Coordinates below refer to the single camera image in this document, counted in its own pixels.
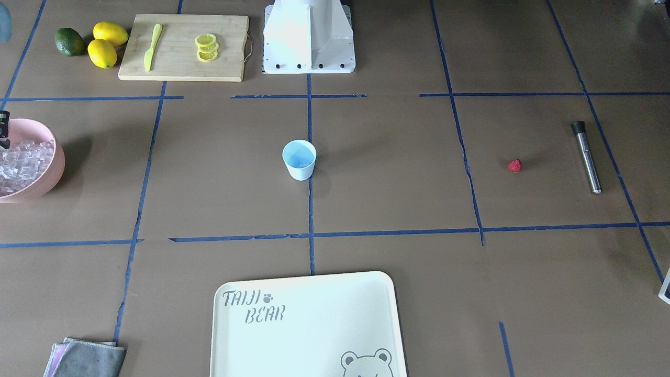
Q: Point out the yellow lemon far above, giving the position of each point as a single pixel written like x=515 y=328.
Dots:
x=112 y=32

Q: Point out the yellow plastic knife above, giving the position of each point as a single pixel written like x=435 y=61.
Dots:
x=149 y=53

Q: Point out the pink bowl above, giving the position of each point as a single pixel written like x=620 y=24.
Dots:
x=21 y=129

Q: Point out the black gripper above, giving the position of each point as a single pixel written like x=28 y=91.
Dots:
x=3 y=127

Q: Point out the red strawberry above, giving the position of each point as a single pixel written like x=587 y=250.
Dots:
x=515 y=166

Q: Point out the green avocado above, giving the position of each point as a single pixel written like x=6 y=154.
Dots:
x=69 y=42

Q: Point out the steel muddler black tip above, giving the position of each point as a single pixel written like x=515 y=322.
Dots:
x=579 y=131

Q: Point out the cream bear tray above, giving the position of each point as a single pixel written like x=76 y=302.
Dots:
x=329 y=325

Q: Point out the ice cubes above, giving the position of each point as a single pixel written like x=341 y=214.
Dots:
x=23 y=163
x=303 y=164

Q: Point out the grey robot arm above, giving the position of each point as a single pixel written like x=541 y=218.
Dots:
x=6 y=33

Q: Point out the wooden cutting board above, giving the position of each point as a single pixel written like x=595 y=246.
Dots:
x=175 y=55

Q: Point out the light blue plastic cup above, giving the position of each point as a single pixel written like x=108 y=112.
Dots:
x=299 y=157

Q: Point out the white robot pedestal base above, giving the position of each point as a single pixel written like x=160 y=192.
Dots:
x=308 y=37

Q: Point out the lemon slices stack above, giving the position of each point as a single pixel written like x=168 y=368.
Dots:
x=207 y=47

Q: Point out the yellow lemon near board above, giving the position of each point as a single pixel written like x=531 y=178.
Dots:
x=102 y=53

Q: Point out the grey folded cloth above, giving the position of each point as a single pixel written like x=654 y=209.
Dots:
x=76 y=357

